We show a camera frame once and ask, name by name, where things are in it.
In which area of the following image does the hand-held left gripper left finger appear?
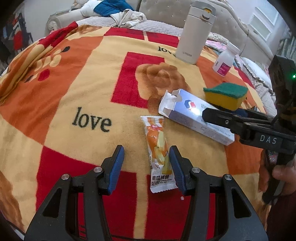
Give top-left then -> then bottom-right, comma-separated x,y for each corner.
24,145 -> 125,241

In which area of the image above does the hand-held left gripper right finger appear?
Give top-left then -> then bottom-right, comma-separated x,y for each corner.
169,146 -> 266,241

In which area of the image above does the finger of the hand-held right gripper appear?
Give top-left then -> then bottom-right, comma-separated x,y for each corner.
231,108 -> 269,121
202,108 -> 245,139

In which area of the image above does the orange white snack packet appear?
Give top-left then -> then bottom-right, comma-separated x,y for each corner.
141,116 -> 178,194

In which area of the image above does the white blue carton box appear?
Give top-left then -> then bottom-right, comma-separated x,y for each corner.
158,89 -> 235,146

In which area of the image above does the person's right forearm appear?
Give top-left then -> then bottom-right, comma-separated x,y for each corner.
266,195 -> 296,241

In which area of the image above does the person's right hand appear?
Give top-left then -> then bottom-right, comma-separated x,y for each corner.
259,151 -> 296,198

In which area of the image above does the green yellow sponge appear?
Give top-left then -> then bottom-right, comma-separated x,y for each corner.
203,83 -> 248,111

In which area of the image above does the white bottle pink label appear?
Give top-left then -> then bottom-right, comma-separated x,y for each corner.
212,43 -> 241,77

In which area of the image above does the orange red printed blanket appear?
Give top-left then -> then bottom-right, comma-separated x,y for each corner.
0,21 -> 274,241

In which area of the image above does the white thermos flask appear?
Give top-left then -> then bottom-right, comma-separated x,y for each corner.
175,1 -> 216,65

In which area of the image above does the cream crumpled cloth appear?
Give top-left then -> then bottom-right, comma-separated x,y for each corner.
110,9 -> 147,28

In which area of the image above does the blue cloth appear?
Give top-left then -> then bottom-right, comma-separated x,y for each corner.
94,0 -> 135,17

